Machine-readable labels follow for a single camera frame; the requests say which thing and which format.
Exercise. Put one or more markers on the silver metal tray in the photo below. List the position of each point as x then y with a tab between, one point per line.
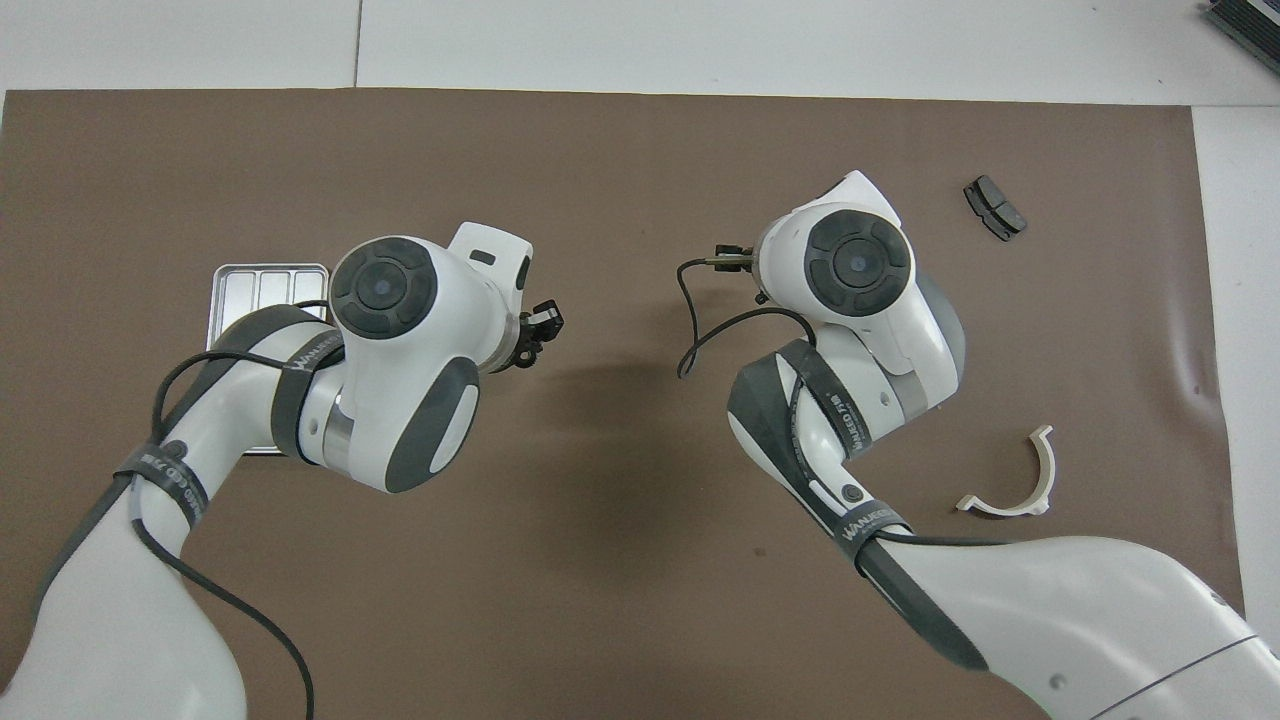
260	290

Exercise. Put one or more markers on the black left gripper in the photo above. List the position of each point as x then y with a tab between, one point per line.
522	350

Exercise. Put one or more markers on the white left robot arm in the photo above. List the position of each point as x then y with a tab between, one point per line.
400	400

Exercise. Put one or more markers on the dark grey brake pad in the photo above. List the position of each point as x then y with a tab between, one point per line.
995	207

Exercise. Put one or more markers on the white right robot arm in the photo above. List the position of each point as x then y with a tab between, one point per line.
1050	600

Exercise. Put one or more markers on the white curved plastic bracket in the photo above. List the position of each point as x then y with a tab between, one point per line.
1047	475

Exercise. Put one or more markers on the brown paper table mat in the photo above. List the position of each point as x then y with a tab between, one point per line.
600	600

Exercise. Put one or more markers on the dark ribbed device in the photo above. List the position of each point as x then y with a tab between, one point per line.
1255	20

